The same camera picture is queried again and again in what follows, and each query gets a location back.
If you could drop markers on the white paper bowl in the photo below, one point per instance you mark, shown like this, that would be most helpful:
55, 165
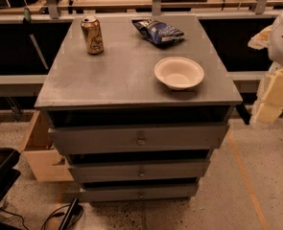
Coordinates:
179, 73

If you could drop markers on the grey drawer cabinet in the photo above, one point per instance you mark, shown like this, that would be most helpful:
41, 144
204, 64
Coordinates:
118, 88

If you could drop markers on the wooden box on floor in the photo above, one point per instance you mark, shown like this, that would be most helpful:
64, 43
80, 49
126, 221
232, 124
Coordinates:
42, 156

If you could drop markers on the middle grey drawer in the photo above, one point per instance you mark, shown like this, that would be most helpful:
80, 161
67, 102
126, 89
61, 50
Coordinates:
138, 170

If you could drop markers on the blue chip bag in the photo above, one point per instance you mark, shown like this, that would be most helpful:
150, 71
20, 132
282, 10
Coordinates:
158, 33

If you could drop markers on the black tray at left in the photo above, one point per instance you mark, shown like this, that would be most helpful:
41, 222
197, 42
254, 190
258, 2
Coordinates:
0, 174

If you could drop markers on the grey drawer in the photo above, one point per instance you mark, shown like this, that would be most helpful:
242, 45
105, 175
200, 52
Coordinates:
139, 193
108, 139
138, 170

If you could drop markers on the gold orange soda can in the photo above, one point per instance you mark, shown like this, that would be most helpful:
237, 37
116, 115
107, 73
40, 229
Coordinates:
92, 35

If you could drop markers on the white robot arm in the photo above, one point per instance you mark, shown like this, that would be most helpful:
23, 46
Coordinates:
275, 48

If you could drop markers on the top grey drawer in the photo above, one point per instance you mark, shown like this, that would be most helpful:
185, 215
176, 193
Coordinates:
108, 139

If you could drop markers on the bottom grey drawer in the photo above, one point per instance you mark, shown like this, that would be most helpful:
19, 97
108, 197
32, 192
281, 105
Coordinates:
139, 193

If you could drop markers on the green handled tool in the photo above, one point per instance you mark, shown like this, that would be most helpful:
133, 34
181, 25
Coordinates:
27, 21

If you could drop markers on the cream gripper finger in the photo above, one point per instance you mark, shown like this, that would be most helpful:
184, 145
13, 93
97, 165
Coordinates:
260, 40
269, 103

